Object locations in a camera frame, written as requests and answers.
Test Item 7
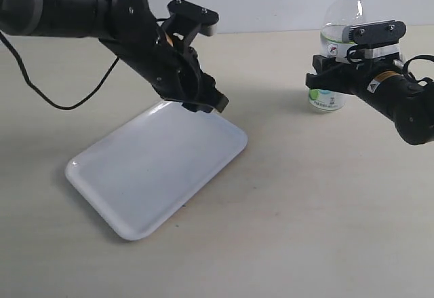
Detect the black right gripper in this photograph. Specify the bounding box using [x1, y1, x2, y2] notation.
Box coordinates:
[305, 55, 405, 98]

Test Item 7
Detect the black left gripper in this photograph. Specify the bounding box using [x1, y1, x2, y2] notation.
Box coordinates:
[115, 26, 229, 113]

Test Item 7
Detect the clear plastic drink bottle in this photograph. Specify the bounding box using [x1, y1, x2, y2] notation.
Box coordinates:
[309, 0, 367, 113]

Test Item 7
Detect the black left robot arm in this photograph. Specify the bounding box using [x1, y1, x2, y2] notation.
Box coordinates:
[1, 0, 229, 113]

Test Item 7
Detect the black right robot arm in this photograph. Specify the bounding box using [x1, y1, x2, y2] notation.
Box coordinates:
[305, 54, 433, 146]

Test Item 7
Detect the white rectangular plastic tray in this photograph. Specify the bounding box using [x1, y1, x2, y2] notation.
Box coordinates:
[64, 102, 248, 241]

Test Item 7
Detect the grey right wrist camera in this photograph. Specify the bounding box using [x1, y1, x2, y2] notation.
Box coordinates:
[342, 20, 407, 64]

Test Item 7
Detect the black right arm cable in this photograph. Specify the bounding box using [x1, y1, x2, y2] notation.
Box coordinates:
[393, 53, 434, 85]

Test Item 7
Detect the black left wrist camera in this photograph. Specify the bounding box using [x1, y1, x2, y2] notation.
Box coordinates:
[162, 0, 220, 50]

